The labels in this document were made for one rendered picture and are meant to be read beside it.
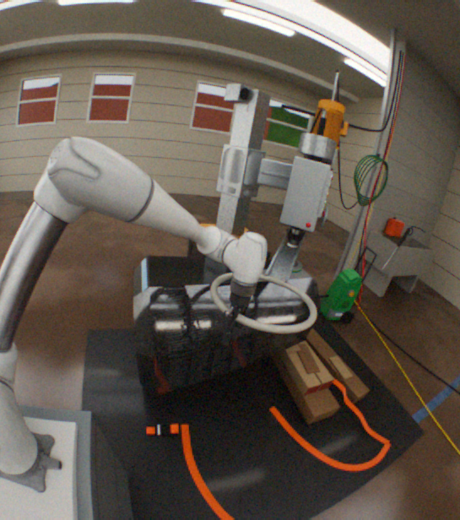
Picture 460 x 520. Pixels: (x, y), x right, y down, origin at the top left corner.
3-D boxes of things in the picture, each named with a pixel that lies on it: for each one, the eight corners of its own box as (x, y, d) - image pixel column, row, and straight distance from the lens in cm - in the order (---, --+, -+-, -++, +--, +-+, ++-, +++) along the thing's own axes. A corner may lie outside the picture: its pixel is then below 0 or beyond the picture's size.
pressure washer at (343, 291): (338, 306, 327) (365, 244, 296) (350, 324, 305) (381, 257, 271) (315, 305, 309) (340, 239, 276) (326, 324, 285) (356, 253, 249)
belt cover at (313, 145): (306, 161, 243) (311, 144, 244) (332, 168, 242) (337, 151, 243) (290, 156, 148) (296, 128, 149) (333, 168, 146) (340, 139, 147)
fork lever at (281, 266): (288, 220, 190) (289, 214, 187) (312, 228, 188) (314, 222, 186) (257, 278, 135) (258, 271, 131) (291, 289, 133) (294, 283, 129)
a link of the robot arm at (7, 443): (-3, 483, 79) (-57, 441, 62) (-17, 425, 88) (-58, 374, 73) (47, 465, 74) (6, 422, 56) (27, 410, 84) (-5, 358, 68)
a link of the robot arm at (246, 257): (266, 280, 87) (238, 265, 94) (278, 238, 82) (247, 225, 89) (246, 287, 79) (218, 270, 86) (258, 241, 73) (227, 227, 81)
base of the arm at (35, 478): (58, 497, 77) (50, 492, 72) (-11, 474, 88) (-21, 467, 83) (67, 439, 81) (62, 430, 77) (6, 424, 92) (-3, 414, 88)
